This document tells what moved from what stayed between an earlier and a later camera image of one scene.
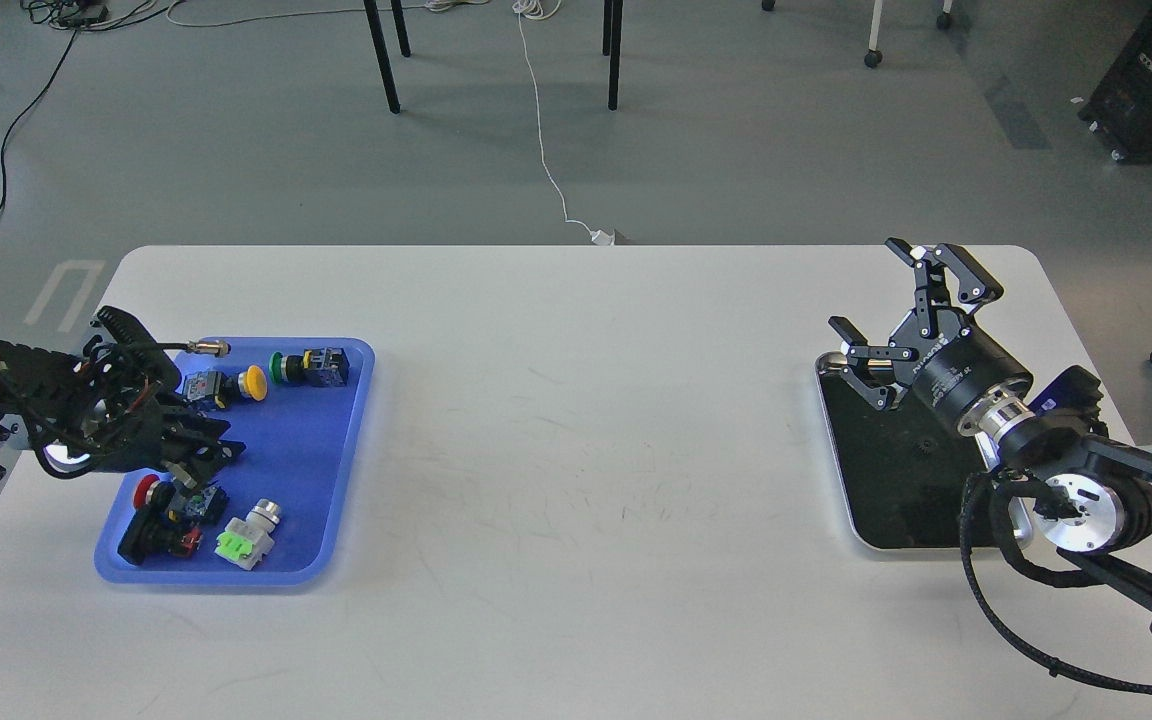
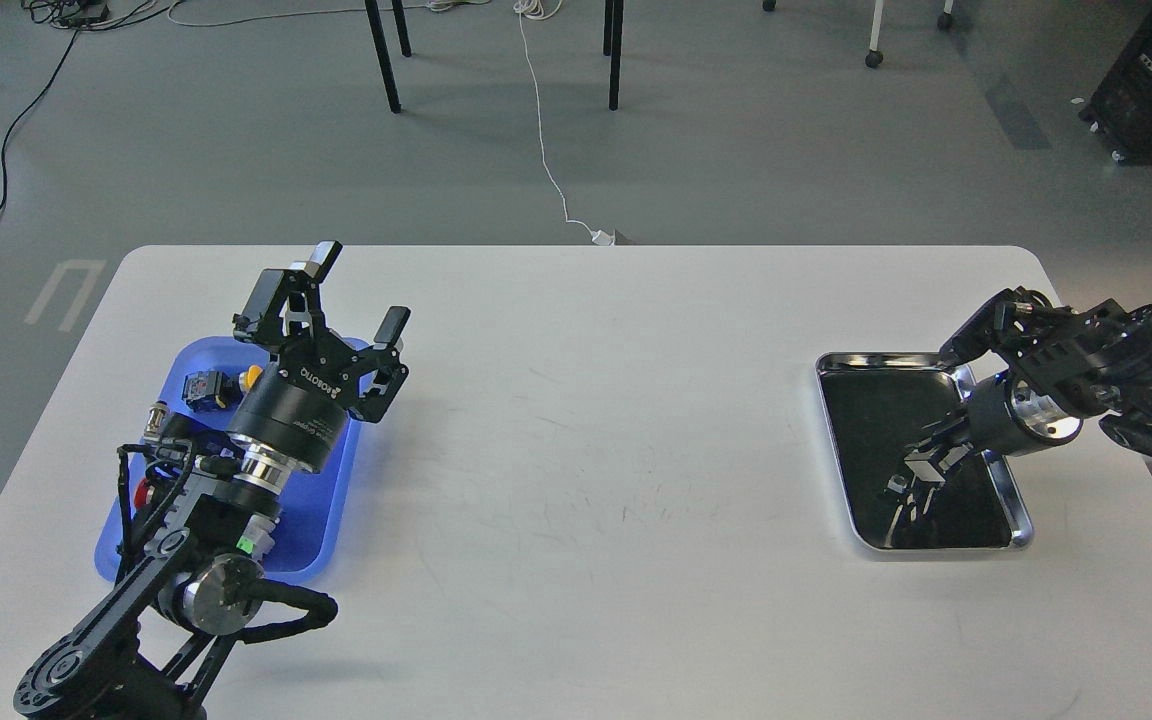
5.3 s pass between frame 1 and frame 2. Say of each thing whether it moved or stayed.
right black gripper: moved
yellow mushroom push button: stayed
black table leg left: stayed
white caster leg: stayed
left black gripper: moved
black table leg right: stayed
